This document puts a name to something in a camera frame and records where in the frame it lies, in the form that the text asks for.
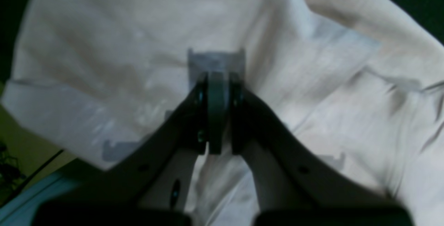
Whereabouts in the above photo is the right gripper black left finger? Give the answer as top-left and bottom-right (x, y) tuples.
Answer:
(32, 72), (227, 226)

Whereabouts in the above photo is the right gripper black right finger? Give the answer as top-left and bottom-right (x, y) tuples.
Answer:
(229, 73), (413, 226)

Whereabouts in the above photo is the pink T-shirt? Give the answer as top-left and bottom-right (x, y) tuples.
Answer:
(1, 0), (443, 226)

